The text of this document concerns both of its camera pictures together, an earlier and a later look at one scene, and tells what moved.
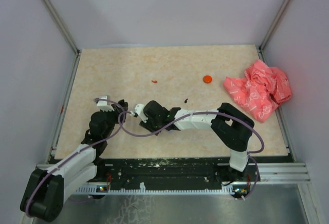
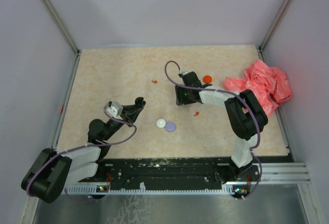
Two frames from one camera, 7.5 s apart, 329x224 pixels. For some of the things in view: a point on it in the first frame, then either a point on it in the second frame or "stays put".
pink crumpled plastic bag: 263,88 stays put
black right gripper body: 152,125 -> 183,95
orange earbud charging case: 207,79 stays put
